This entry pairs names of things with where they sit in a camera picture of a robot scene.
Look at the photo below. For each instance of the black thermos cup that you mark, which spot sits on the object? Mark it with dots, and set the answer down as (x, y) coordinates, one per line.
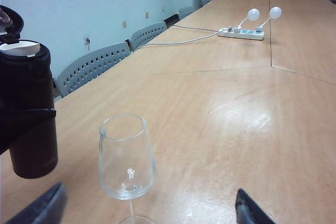
(29, 90)

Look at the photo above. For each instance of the clear stemmed wine glass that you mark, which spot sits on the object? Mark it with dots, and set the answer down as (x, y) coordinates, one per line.
(127, 161)

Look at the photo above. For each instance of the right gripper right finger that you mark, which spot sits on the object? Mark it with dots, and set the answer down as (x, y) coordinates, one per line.
(249, 208)

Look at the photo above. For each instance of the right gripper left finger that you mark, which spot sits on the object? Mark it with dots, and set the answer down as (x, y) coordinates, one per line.
(44, 208)

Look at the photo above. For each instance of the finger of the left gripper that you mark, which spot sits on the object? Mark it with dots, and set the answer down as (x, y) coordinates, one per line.
(29, 119)

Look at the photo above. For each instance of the wall outlet with plug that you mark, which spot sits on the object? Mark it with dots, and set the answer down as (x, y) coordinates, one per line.
(87, 40)

